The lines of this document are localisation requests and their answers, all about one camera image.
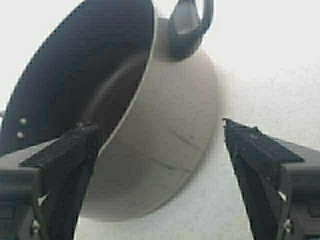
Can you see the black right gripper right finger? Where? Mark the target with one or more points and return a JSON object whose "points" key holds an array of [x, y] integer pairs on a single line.
{"points": [[279, 183]]}

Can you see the grey pot with black handles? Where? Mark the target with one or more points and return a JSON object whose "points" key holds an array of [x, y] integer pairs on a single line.
{"points": [[143, 79]]}

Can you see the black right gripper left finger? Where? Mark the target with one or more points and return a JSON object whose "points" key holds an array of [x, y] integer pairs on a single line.
{"points": [[42, 187]]}

